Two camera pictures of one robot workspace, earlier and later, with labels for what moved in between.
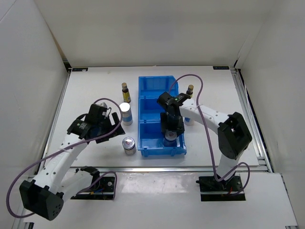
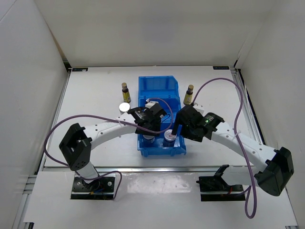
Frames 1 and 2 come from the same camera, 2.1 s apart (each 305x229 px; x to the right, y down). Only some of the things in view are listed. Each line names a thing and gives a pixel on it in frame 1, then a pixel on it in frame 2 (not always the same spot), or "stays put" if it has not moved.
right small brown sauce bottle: x=189 y=91 stays put
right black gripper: x=179 y=128 -> x=191 y=137
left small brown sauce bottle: x=126 y=95 stays put
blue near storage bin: x=150 y=137 stays put
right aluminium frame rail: x=258 y=137 stays put
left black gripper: x=120 y=131 -> x=156 y=126
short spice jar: x=170 y=139 stays put
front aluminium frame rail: x=154 y=169 stays put
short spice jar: x=128 y=144 -> x=148 y=137
